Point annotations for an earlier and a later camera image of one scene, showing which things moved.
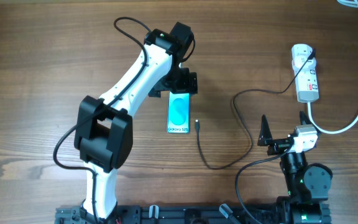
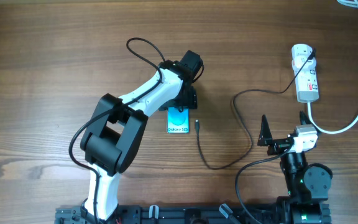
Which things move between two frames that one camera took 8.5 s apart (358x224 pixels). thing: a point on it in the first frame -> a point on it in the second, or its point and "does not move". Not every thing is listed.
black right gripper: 278,145 does not move
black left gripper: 187,84 -> 190,102
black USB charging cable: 197,123 does not move
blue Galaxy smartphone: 178,114 does not move
